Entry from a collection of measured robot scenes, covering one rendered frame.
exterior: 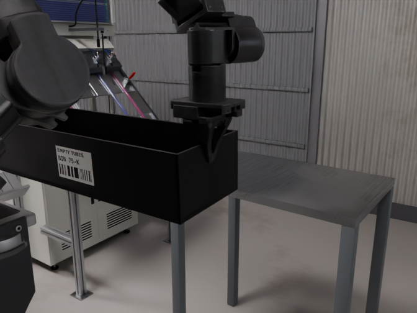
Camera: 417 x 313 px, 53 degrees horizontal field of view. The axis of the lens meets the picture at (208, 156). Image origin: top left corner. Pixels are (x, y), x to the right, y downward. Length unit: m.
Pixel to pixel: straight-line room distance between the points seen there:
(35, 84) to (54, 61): 0.03
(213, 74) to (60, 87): 0.24
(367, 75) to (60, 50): 2.92
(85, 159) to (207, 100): 0.25
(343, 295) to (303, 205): 0.29
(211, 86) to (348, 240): 0.79
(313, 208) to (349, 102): 2.09
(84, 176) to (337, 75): 2.74
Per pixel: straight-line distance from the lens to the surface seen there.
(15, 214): 0.67
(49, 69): 0.46
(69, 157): 0.78
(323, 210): 1.28
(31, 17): 0.48
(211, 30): 0.61
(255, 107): 3.55
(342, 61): 3.31
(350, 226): 1.26
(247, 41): 0.66
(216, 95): 0.62
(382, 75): 3.24
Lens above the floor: 1.28
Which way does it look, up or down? 16 degrees down
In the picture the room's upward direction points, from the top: straight up
